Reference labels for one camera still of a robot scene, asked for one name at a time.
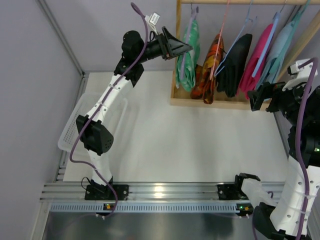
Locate green white trousers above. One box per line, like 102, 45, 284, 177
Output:
175, 19, 201, 92

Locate lilac plastic hanger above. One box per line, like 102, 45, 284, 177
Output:
178, 6, 200, 85

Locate orange camouflage trousers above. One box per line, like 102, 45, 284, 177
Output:
190, 34, 224, 105

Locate pink plastic hanger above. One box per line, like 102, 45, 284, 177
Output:
210, 0, 230, 80

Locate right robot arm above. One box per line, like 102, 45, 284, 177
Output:
234, 82, 320, 240

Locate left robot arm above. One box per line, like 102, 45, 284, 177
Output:
76, 27, 193, 194

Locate pink trousers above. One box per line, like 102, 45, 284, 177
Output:
238, 23, 273, 100

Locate light blue trousers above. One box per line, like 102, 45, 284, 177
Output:
255, 21, 296, 90

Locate blue hanger with pink trousers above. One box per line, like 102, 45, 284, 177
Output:
251, 11, 281, 78

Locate black trousers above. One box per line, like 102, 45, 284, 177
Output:
216, 33, 253, 98

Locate blue hanger with black trousers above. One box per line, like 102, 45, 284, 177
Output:
214, 0, 258, 76

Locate teal plastic hanger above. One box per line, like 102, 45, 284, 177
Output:
290, 0, 311, 31

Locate wooden clothes rack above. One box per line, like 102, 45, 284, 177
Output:
170, 0, 320, 110

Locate white plastic basket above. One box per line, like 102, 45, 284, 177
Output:
57, 92, 128, 153

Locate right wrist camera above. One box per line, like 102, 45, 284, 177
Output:
282, 58, 314, 92

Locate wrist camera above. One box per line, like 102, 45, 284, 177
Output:
144, 12, 160, 35
282, 58, 314, 92

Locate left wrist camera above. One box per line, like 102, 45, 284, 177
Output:
144, 12, 160, 35

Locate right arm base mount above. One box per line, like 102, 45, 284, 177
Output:
217, 184, 248, 201

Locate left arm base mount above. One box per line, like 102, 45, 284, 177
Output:
84, 183, 129, 201

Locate aluminium rail frame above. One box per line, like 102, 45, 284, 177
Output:
29, 0, 308, 240

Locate grey slotted cable duct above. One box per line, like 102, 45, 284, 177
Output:
50, 202, 253, 215

